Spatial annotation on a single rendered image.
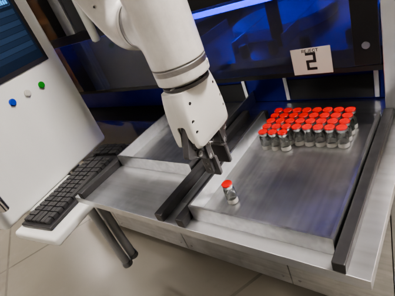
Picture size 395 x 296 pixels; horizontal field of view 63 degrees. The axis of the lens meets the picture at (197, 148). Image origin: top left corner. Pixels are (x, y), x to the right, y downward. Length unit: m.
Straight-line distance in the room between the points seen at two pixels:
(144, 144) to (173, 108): 0.50
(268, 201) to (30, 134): 0.82
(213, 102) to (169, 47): 0.12
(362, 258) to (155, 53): 0.40
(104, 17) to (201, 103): 0.19
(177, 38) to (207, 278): 1.38
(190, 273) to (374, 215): 1.28
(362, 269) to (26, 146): 0.99
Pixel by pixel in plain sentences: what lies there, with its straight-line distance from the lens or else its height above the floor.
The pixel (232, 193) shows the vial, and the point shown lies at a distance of 0.60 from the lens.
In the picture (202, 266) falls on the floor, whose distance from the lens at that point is 1.73.
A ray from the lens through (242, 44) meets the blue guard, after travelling 0.81.
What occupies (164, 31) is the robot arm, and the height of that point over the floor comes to 1.22.
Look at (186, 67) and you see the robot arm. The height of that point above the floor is 1.17.
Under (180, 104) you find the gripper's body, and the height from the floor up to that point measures 1.12.
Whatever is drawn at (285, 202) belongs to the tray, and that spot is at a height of 0.88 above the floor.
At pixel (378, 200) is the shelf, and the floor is 0.88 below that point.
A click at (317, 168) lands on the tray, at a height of 0.88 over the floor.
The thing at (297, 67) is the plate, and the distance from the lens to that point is 0.77.
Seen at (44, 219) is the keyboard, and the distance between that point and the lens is 1.02.
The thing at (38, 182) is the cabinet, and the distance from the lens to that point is 1.18.
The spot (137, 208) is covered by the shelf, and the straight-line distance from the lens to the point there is 0.73.
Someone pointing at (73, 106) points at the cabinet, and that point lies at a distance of 1.27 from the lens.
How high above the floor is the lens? 1.29
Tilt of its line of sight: 29 degrees down
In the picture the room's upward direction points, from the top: 22 degrees counter-clockwise
